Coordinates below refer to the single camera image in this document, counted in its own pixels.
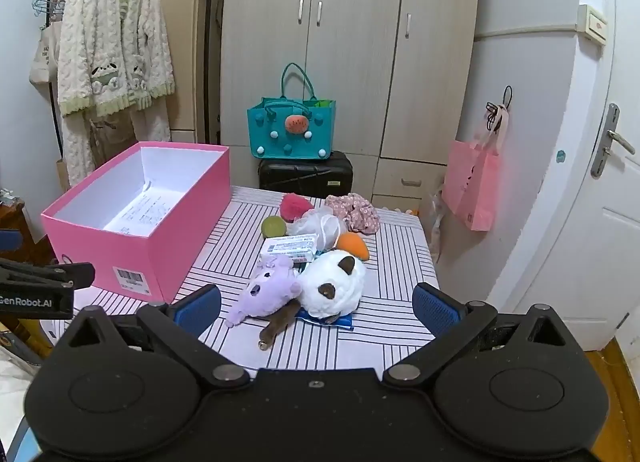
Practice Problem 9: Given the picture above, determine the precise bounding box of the metal door handle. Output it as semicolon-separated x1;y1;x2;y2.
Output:
590;104;636;179

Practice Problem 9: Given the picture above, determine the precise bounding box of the green sponge ball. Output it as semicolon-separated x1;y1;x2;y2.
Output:
260;215;288;239

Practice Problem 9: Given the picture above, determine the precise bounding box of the white panda plush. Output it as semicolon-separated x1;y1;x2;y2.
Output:
297;250;367;318

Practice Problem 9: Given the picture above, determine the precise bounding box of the printed paper sheet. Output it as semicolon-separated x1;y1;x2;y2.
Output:
103;182;183;237

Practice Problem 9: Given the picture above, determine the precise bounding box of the purple plush toy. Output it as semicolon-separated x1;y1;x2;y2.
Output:
224;255;302;328

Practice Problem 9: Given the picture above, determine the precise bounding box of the cream knitted cardigan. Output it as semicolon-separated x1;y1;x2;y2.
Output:
55;0;177;188

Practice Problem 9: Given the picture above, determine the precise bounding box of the teal felt tote bag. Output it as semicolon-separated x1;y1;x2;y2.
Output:
246;62;336;161

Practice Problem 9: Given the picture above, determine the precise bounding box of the pink fluffy puff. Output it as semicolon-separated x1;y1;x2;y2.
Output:
280;193;314;222

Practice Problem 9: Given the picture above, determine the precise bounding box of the striped tablecloth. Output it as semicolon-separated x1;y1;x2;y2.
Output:
39;184;442;378

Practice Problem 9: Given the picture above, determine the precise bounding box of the blue white tissue pack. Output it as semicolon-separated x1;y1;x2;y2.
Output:
295;308;354;331

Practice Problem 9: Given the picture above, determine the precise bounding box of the orange sponge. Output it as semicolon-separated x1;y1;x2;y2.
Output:
335;232;370;262

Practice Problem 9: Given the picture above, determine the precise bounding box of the beige wardrobe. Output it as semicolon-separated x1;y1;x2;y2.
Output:
219;0;478;211

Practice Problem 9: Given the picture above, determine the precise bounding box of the white mesh bath pouf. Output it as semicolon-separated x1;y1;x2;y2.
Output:
286;205;347;252

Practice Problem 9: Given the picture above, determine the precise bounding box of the white door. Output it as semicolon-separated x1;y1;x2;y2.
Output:
502;0;639;350

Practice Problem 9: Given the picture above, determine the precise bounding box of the pink paper bag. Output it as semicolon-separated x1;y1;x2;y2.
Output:
442;104;510;232

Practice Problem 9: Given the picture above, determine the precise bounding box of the small white tissue pack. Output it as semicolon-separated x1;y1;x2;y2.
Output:
259;234;318;263

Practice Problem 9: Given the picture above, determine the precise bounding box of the pink cardboard box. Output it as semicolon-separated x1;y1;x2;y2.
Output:
41;142;231;303

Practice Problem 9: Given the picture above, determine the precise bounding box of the floral pink cloth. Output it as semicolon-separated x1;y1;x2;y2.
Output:
324;192;380;234

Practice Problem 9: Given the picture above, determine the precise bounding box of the black suitcase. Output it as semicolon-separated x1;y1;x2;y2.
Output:
257;151;354;199

